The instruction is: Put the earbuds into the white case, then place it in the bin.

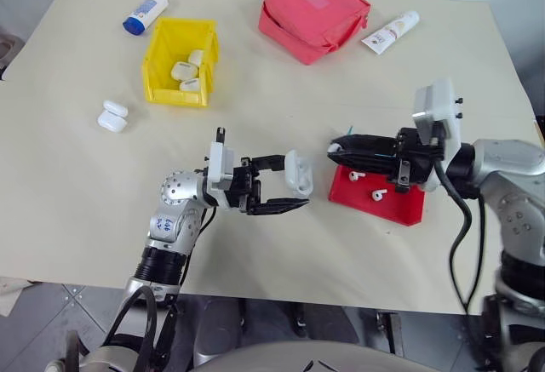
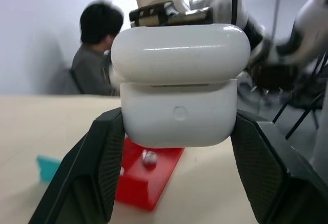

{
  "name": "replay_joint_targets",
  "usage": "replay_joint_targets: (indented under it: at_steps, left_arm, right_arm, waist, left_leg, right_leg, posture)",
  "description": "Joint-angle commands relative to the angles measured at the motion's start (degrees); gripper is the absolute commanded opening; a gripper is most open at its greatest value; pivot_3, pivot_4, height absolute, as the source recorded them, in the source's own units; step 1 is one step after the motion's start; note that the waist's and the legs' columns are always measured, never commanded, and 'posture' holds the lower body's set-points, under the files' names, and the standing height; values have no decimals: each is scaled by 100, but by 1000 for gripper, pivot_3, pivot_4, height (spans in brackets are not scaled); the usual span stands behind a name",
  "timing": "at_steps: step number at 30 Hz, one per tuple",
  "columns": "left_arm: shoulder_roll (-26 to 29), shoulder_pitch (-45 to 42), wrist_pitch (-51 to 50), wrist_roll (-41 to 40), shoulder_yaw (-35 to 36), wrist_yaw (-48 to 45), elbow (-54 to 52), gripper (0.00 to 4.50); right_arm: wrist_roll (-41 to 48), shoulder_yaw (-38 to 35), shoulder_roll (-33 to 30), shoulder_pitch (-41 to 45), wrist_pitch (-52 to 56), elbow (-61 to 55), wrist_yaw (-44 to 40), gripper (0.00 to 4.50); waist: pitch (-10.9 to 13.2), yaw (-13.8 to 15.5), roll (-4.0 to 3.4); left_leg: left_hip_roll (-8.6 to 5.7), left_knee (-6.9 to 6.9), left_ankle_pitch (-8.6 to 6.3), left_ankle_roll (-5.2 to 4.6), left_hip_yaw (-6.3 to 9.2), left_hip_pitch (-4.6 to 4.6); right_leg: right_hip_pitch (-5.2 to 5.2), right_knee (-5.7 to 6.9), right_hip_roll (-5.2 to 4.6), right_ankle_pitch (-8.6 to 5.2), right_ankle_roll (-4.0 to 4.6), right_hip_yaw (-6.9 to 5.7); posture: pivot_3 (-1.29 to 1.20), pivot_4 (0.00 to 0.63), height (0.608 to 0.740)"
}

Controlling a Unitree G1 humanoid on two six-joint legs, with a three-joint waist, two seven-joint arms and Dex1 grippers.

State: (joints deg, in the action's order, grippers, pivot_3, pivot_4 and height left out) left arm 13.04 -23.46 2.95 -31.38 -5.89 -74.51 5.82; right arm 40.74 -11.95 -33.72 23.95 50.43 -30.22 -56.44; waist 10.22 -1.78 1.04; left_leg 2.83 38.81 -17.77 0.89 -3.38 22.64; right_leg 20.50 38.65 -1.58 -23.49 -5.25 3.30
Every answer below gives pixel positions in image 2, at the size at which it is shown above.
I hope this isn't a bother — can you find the white earbud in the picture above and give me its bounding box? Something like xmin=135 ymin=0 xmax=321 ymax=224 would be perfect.
xmin=141 ymin=150 xmax=158 ymax=167

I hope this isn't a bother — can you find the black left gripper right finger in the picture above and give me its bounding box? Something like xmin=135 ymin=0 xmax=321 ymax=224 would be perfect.
xmin=231 ymin=108 xmax=328 ymax=224

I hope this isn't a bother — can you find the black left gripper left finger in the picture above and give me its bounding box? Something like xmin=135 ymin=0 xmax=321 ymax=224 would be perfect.
xmin=27 ymin=107 xmax=126 ymax=224

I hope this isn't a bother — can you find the dark office chair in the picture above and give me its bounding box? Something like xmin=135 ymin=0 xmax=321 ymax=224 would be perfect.
xmin=62 ymin=67 xmax=86 ymax=95

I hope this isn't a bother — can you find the black metal chair frame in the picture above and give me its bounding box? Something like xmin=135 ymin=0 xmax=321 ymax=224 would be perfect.
xmin=272 ymin=52 xmax=328 ymax=140

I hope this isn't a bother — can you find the seated person in grey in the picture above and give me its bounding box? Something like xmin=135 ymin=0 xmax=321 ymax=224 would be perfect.
xmin=62 ymin=0 xmax=125 ymax=97

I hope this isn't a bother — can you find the red block with metal knob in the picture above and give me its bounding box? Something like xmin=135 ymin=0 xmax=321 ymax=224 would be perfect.
xmin=114 ymin=135 xmax=186 ymax=212

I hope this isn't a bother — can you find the teal plastic bin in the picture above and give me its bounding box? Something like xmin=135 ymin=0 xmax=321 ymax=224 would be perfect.
xmin=35 ymin=154 xmax=63 ymax=184

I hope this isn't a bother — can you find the white earbud charging case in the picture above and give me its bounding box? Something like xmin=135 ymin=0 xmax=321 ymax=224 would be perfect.
xmin=110 ymin=23 xmax=251 ymax=149

